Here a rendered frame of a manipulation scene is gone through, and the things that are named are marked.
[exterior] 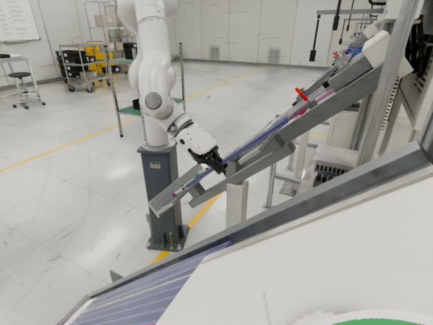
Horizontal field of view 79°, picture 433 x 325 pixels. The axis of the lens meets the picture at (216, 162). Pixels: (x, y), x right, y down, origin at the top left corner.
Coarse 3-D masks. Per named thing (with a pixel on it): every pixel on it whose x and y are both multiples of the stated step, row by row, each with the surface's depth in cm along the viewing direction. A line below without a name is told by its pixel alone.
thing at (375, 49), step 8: (384, 32) 88; (376, 40) 80; (384, 40) 79; (368, 48) 81; (376, 48) 80; (384, 48) 80; (368, 56) 82; (376, 56) 81; (384, 56) 80; (376, 64) 82; (400, 64) 79; (408, 64) 78; (400, 72) 80; (408, 72) 79
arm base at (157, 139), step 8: (144, 120) 138; (152, 120) 135; (152, 128) 137; (160, 128) 138; (144, 136) 147; (152, 136) 139; (160, 136) 140; (168, 136) 146; (144, 144) 145; (152, 144) 142; (160, 144) 142; (168, 144) 145
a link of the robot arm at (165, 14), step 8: (136, 0) 78; (144, 0) 77; (152, 0) 77; (160, 0) 79; (168, 0) 90; (176, 0) 95; (136, 8) 79; (144, 8) 77; (152, 8) 77; (160, 8) 79; (168, 8) 91; (176, 8) 95; (144, 16) 77; (152, 16) 77; (160, 16) 78; (168, 16) 94
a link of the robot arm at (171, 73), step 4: (172, 68) 130; (168, 72) 128; (172, 72) 129; (168, 76) 128; (172, 76) 129; (168, 80) 128; (172, 80) 129; (168, 84) 129; (172, 84) 130; (168, 88) 130; (172, 88) 133; (168, 92) 131; (144, 112) 135
